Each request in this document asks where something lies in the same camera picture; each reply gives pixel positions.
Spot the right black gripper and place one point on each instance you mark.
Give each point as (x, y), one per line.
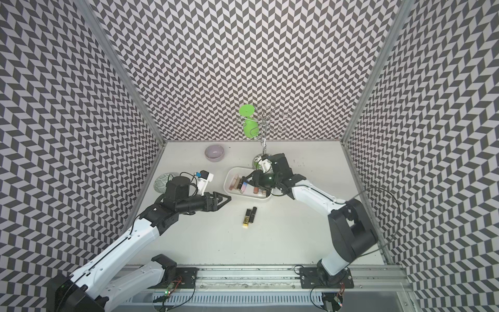
(258, 179)

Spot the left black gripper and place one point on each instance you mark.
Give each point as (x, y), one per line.
(214, 207)

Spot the blue pink gradient lipstick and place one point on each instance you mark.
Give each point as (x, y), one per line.
(243, 187)

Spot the pink lip gloss tube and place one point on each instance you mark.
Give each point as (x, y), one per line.
(233, 182)

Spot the black gold square lipstick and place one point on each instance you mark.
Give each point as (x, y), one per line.
(247, 218)

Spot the white plastic storage box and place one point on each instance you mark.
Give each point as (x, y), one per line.
(240, 171)

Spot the black round lipstick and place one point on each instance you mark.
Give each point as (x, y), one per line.
(253, 214)

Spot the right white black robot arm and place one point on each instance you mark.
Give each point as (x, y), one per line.
(352, 231)

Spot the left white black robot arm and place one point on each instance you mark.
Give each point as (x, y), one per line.
(66, 293)

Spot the grey purple bowl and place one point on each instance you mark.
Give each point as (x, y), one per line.
(214, 153)

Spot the green plastic cup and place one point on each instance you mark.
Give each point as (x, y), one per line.
(250, 126)

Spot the chrome metal stand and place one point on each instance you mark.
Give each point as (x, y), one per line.
(270, 119)

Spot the green patterned small bowl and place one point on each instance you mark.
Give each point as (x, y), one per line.
(160, 183)

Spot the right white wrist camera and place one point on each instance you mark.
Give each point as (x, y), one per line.
(264, 164)

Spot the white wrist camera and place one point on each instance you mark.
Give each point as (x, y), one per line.
(203, 178)
(264, 164)

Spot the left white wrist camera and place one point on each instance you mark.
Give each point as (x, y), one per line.
(203, 178)

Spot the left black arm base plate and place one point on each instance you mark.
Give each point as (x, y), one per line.
(185, 275)

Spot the aluminium front rail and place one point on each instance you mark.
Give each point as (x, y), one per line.
(249, 277)

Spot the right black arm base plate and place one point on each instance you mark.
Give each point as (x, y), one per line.
(311, 277)

